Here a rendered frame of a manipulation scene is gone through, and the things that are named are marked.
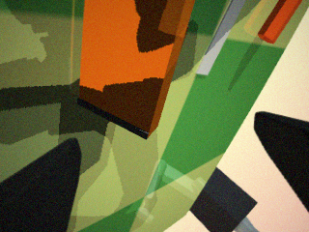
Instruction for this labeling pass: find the orange-handled awl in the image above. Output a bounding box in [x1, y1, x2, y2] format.
[258, 0, 302, 44]

